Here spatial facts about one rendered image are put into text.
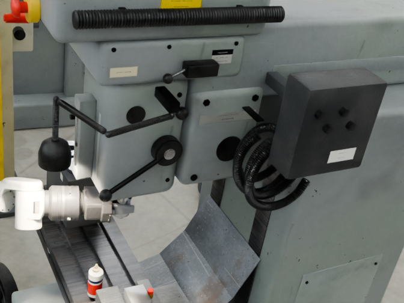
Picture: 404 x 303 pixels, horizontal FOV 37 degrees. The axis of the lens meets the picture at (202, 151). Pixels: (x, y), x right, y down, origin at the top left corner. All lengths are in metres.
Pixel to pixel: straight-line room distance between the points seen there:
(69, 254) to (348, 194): 0.86
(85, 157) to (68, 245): 0.57
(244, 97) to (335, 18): 0.29
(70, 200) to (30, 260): 1.74
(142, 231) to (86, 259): 1.58
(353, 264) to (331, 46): 0.69
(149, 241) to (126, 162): 2.02
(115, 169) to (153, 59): 0.28
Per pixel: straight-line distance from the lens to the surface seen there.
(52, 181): 2.07
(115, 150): 1.37
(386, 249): 1.96
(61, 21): 1.17
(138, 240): 3.40
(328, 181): 1.58
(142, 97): 1.33
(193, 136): 1.42
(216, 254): 1.87
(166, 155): 1.39
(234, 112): 1.43
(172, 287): 1.74
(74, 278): 1.84
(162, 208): 3.65
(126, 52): 1.24
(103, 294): 1.64
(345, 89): 1.23
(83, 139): 1.43
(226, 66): 1.36
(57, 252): 1.92
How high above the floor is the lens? 2.19
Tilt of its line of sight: 31 degrees down
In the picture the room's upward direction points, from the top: 10 degrees clockwise
